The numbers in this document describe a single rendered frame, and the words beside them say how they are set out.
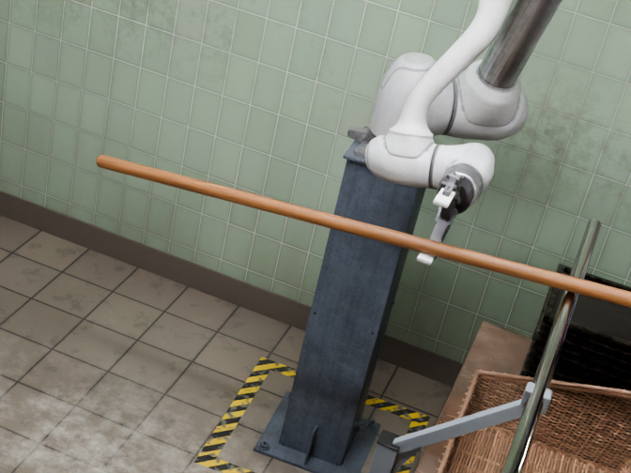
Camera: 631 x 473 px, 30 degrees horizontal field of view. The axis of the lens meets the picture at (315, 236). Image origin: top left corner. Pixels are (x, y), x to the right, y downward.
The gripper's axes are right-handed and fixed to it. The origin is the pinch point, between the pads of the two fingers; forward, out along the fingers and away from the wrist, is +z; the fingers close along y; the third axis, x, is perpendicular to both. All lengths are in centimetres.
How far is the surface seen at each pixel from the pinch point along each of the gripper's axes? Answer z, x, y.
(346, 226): -1.7, 18.1, 6.8
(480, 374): -27, -17, 47
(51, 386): -46, 105, 120
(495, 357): -59, -18, 62
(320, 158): -123, 57, 55
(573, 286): 1.8, -29.8, 0.2
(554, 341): 20.5, -29.8, 2.0
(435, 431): 38.0, -15.4, 17.9
